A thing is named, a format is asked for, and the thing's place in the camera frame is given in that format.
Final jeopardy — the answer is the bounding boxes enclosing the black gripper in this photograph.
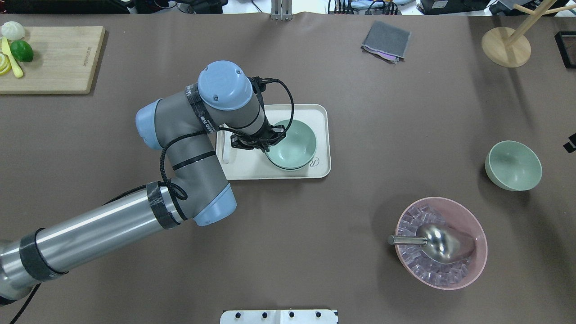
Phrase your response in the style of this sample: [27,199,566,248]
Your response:
[231,76,287,152]

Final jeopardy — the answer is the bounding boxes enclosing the green bowl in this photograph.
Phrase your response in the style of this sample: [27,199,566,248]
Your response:
[266,155,313,171]
[484,141,543,191]
[265,120,317,158]

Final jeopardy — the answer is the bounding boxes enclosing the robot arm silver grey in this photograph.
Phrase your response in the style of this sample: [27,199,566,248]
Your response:
[1,61,288,306]

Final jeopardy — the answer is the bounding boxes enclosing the green bowl on tray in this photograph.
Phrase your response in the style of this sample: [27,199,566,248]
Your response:
[266,155,313,171]

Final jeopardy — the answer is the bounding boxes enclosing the cream rectangular tray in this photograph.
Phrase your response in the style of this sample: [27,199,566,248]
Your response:
[216,104,331,180]

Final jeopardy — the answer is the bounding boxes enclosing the white ceramic spoon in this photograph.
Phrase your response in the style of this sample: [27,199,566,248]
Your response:
[222,144,232,164]

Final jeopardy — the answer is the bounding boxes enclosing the grey folded cloth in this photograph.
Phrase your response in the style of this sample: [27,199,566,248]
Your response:
[360,21,411,63]

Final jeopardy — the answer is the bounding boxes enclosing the pink bowl with ice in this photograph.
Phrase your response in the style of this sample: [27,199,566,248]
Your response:
[394,197,488,291]

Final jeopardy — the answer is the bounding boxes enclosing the metal ice scoop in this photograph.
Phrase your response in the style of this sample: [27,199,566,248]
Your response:
[387,223,476,264]

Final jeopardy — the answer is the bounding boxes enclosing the wooden cutting board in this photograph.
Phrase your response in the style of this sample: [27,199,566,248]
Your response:
[0,26,105,95]

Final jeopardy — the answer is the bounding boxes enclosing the wooden mug tree stand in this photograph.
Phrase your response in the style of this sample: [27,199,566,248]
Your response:
[481,0,576,68]

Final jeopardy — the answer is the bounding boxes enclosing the green lime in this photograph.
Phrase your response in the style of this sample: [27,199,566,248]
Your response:
[9,40,34,62]

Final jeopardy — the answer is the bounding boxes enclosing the lemon slice right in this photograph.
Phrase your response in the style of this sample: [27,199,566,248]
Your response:
[0,53,12,76]

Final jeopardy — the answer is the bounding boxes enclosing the white garlic bun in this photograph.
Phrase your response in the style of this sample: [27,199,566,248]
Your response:
[1,21,26,41]

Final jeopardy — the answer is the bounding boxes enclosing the yellow plastic knife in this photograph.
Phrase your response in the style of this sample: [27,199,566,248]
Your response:
[1,36,23,78]

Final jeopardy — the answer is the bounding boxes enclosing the robot gripper tip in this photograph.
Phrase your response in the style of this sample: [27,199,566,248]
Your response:
[563,133,576,153]

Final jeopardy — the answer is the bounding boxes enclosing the dark wooden tray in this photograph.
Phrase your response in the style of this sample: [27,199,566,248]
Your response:
[554,31,576,68]

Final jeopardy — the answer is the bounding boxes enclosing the aluminium frame post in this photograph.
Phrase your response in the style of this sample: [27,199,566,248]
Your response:
[270,0,293,21]

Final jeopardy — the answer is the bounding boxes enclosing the white camera pole mount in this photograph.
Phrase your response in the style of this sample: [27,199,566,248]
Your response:
[220,308,339,324]

